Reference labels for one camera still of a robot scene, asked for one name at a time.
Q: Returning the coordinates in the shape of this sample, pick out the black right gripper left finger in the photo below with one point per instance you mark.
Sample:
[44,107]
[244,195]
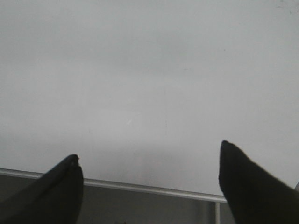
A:
[54,198]

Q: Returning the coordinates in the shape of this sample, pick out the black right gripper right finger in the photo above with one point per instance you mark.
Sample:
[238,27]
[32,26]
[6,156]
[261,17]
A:
[253,195]

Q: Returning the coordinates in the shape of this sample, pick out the white whiteboard with aluminium frame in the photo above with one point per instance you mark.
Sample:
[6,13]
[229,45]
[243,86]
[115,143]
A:
[145,91]

